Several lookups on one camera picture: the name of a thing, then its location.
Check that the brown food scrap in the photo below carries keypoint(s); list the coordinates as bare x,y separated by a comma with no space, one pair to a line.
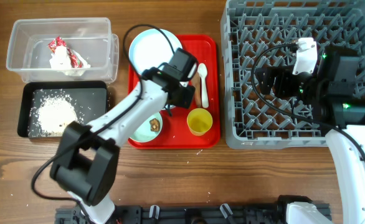
155,125

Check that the red plastic tray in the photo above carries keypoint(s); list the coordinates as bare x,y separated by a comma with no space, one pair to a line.
175,133

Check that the light blue plate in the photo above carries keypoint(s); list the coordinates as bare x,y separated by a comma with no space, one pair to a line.
149,49

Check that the black waste tray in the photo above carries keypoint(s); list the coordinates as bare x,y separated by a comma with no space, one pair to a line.
91,97

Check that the grey dishwasher rack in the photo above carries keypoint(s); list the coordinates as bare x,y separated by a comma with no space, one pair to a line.
250,32

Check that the mint green bowl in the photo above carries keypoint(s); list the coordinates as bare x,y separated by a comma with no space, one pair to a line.
143,133

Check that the white rice pile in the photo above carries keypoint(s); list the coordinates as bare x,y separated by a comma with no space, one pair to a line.
52,110

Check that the yellow plastic cup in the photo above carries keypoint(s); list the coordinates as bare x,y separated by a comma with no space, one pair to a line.
199,121

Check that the clear plastic bin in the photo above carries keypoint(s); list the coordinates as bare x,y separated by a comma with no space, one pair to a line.
29,56

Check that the white plastic spoon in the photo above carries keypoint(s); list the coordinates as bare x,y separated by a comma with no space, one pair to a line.
202,71

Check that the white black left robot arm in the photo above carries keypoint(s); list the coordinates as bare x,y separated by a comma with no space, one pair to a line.
86,160

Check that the red white wrapper tissue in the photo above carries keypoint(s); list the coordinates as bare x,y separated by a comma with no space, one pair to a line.
65,59

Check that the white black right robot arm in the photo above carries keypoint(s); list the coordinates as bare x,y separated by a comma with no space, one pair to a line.
327,83

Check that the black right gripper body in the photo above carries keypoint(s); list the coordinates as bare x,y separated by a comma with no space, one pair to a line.
289,85

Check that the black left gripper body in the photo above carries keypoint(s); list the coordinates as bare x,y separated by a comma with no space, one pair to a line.
183,94

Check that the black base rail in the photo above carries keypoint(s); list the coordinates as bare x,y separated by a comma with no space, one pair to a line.
172,215

